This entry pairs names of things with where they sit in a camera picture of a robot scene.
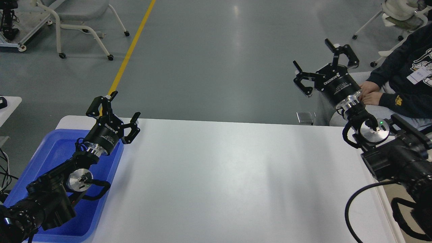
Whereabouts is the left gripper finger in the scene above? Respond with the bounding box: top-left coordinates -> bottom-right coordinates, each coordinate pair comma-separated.
85,90 -> 118,119
120,112 -> 141,144

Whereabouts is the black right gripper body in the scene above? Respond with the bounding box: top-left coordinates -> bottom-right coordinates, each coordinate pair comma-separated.
315,63 -> 361,110

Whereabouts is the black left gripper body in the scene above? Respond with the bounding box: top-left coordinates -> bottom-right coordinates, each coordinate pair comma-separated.
83,117 -> 124,157

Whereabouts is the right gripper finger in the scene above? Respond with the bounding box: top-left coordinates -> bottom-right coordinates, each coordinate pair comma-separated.
293,60 -> 320,97
325,38 -> 359,72

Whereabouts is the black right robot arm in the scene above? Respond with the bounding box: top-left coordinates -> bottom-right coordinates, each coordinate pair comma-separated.
293,39 -> 432,243

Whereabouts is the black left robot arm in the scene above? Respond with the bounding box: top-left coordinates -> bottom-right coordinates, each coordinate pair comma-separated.
1,91 -> 140,243

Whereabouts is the metal floor plate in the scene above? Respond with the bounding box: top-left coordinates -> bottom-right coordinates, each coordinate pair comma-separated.
296,112 -> 316,126

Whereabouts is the blue plastic bin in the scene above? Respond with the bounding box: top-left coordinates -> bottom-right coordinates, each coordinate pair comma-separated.
4,129 -> 124,243

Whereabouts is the seated person in dark hoodie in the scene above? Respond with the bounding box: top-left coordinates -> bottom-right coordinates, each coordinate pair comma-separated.
358,23 -> 432,131

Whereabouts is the white chair right background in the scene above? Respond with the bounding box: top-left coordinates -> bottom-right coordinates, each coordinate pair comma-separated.
352,0 -> 431,68

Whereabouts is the white chair background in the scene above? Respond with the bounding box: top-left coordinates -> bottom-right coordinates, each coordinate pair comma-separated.
352,0 -> 431,68
30,0 -> 130,61

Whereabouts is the white side table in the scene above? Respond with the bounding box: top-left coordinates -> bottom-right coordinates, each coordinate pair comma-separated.
0,96 -> 22,126

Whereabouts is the white chair left background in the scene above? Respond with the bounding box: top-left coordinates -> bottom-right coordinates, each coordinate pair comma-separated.
30,0 -> 130,61

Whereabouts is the white plastic bin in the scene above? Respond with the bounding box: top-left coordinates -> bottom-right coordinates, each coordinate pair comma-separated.
358,134 -> 432,243

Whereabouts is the aluminium frame cart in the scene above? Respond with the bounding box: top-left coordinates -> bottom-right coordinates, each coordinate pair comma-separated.
0,0 -> 50,52

